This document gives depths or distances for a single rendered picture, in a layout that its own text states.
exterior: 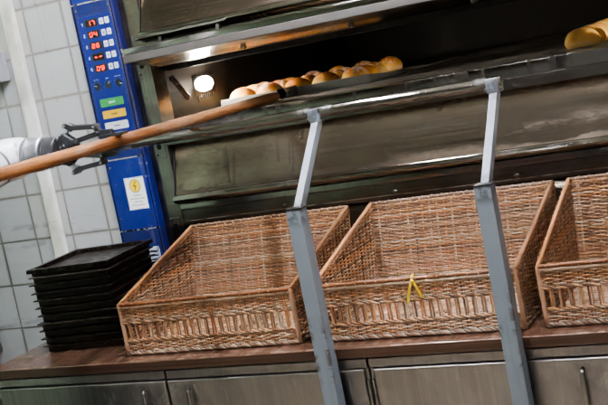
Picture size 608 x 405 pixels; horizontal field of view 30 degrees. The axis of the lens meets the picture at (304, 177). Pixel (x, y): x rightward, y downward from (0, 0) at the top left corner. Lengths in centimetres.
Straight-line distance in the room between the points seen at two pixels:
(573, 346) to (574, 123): 70
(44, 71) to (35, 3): 22
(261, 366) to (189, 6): 115
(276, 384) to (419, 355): 41
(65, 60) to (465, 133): 136
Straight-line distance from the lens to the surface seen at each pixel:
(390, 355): 282
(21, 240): 403
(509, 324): 264
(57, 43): 380
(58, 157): 261
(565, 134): 312
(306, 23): 317
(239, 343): 306
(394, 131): 328
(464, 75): 318
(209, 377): 309
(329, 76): 370
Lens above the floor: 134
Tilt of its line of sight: 7 degrees down
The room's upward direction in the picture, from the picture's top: 11 degrees counter-clockwise
